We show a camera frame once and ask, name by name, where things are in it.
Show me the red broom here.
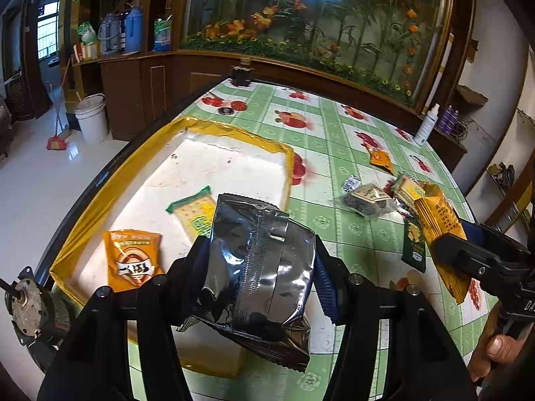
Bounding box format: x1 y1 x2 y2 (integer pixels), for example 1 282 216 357
46 56 73 151

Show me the clear water bottle green label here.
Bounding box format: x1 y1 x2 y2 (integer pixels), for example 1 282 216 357
153 17 173 53

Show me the black jar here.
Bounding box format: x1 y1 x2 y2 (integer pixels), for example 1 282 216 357
231 65 252 88

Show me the cardboard box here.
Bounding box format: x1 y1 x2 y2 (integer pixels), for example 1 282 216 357
456 85 489 105

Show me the grey electric motor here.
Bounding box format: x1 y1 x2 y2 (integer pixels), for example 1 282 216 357
0 265 55 347

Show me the green white bag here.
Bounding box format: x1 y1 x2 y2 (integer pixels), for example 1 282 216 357
77 22 99 46

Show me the orange red mark snack packet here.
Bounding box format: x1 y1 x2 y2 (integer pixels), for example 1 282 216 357
363 144 396 176

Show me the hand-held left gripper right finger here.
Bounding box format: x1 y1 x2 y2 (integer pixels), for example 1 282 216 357
311 234 477 401

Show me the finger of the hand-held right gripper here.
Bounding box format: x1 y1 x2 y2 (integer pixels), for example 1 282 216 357
432 234 508 280
459 217 535 262

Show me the wicker basket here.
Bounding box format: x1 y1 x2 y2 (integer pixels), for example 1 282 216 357
8 79 35 122

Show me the beige cracker packet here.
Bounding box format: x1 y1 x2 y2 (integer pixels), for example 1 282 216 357
391 174 427 207

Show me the dark green snack packet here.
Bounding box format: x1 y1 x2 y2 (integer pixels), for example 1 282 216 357
401 215 427 270

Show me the silver foil snack packet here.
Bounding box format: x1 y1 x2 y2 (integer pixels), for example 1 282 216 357
176 193 316 372

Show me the green edged cracker packet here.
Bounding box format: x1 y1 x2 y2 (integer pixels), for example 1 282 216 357
166 186 220 239

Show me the orange text print snack packet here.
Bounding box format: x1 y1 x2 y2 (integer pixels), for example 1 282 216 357
412 183 473 305

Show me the white foam tray yellow tape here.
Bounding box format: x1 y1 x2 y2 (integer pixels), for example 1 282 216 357
49 116 295 379

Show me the white spray bottle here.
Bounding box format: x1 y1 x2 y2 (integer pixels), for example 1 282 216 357
414 104 441 147

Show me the window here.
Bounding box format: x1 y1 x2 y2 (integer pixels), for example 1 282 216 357
37 2 60 59

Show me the orange white box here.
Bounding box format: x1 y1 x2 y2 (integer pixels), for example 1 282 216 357
73 42 101 62

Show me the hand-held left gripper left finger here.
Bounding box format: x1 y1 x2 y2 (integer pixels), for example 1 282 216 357
37 236 210 401

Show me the glass flower display case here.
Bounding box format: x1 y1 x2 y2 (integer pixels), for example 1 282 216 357
176 0 456 109

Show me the white plastic bucket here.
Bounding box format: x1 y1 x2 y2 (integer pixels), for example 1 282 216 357
74 94 110 145

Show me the dark labelled snack packet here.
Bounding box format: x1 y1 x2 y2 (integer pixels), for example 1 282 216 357
343 183 398 221

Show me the person's right hand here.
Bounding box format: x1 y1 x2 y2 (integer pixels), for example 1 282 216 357
467 305 524 385

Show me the brown wooden cabinet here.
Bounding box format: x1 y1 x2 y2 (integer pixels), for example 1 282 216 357
71 48 423 143

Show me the orange bowl print snack packet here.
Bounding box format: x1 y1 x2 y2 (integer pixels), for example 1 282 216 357
102 230 165 293

